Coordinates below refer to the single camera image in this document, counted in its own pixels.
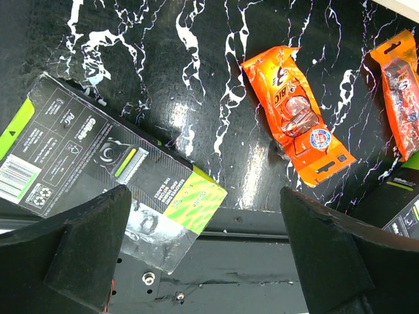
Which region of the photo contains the white two-tier shelf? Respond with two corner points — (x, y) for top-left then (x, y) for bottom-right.
(374, 0), (418, 20)

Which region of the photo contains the orange Bic pack middle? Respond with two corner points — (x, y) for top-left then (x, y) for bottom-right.
(370, 29), (418, 161)

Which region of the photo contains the black green gillette box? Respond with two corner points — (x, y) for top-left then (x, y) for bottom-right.
(346, 153), (419, 239)
(1, 74), (227, 273)

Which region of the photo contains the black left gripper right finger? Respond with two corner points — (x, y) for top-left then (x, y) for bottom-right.
(280, 187), (418, 313)

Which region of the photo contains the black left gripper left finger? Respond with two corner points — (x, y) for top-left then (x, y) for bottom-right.
(1, 185), (132, 313)

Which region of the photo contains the orange Bic razor pack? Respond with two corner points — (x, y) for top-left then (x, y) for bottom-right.
(242, 46), (356, 187)

